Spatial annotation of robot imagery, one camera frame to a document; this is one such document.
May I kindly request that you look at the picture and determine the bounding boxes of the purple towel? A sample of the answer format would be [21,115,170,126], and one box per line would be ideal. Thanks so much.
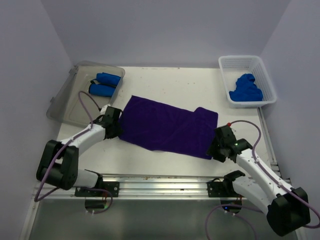
[119,95,219,160]

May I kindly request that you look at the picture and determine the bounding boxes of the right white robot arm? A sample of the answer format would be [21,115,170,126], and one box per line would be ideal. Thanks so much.
[207,125,311,237]

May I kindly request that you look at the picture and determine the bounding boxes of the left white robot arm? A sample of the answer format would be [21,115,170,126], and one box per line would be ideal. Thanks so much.
[36,106,123,197]

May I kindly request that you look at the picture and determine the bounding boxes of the rolled blue towel lower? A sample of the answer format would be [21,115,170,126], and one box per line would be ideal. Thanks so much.
[88,84,116,97]

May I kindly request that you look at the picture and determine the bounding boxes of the rolled blue towel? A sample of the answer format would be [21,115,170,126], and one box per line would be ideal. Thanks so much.
[88,84,116,97]
[95,72,121,88]

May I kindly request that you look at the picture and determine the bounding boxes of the clear plastic bin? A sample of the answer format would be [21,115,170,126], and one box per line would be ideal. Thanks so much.
[46,61,126,128]

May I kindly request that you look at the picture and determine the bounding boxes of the rolled blue towel upper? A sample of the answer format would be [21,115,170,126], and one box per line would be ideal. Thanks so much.
[95,72,121,88]

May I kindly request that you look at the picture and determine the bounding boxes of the crumpled blue towel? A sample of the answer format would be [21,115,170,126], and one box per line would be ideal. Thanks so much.
[229,73,263,102]

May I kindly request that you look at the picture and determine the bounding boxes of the white plastic basket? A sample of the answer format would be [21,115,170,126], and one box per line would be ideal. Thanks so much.
[218,55,277,108]

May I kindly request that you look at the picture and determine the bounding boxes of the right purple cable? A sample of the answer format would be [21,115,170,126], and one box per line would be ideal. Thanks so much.
[202,120,318,240]

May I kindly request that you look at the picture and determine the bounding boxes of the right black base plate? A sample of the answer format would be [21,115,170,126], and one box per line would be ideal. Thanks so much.
[206,178,236,198]

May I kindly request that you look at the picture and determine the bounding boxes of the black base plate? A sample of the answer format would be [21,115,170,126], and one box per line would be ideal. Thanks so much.
[206,178,236,198]
[74,181,120,198]

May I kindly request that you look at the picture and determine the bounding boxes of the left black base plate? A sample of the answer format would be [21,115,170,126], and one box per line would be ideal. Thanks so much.
[74,181,120,198]

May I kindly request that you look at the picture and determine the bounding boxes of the aluminium mounting rail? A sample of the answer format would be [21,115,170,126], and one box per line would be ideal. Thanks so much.
[32,174,237,201]

